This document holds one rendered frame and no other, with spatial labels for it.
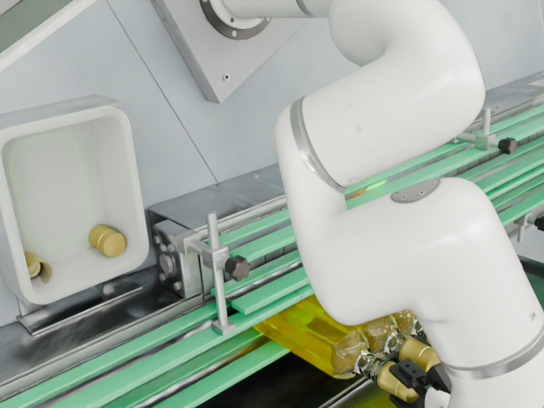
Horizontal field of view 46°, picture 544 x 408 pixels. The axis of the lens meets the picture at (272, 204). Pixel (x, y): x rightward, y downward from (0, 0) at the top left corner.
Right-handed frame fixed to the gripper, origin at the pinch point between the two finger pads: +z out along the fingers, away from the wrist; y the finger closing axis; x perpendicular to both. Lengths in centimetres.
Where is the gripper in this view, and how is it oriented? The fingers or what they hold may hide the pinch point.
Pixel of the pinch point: (408, 387)
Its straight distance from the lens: 81.2
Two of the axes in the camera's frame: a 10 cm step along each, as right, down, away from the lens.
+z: -4.4, -3.2, 8.4
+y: -0.8, -9.1, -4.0
